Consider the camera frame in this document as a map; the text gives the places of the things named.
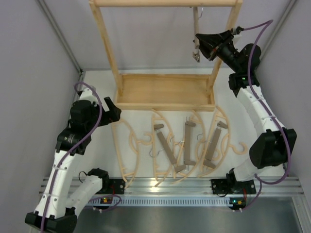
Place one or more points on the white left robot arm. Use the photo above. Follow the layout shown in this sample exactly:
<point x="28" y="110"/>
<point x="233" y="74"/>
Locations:
<point x="58" y="211"/>

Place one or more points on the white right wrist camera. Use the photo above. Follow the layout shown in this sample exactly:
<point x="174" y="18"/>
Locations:
<point x="236" y="32"/>

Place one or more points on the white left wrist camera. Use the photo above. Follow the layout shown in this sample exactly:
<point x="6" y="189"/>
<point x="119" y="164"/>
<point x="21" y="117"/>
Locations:
<point x="87" y="94"/>

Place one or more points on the aluminium mounting rail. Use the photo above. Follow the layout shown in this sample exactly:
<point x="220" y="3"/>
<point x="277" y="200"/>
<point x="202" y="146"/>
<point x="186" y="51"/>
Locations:
<point x="205" y="186"/>

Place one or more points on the taupe clip hanger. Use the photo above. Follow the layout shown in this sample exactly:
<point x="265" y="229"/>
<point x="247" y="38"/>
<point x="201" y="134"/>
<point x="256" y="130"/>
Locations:
<point x="167" y="149"/>
<point x="187" y="161"/>
<point x="212" y="157"/>

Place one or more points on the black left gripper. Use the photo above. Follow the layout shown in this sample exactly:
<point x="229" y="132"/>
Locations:
<point x="112" y="115"/>

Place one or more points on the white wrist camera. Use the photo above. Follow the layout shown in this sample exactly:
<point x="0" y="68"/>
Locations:
<point x="87" y="94"/>
<point x="236" y="32"/>

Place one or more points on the wooden hanger rack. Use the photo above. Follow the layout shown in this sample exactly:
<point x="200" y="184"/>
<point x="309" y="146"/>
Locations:
<point x="169" y="92"/>

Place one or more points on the white slotted cable duct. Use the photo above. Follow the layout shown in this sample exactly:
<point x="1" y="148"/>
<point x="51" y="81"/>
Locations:
<point x="175" y="201"/>

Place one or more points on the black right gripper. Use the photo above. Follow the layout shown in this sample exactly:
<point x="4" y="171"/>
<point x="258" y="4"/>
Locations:
<point x="211" y="46"/>

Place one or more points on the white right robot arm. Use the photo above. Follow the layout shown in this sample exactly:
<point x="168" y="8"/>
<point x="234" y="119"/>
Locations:
<point x="275" y="143"/>

